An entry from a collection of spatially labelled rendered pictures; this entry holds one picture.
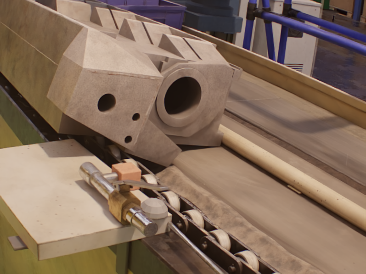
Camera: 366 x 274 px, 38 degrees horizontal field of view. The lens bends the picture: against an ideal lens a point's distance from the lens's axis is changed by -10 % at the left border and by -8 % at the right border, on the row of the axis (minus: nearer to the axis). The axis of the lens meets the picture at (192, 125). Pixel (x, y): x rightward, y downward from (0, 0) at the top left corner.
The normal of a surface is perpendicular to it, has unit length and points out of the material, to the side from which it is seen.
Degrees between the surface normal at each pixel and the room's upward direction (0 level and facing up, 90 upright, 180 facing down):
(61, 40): 80
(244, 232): 47
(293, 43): 90
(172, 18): 92
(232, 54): 90
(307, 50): 90
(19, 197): 0
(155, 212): 52
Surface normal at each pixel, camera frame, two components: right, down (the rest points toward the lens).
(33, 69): -0.79, -0.07
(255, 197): 0.13, -0.93
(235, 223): -0.56, -0.55
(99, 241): 0.62, 0.34
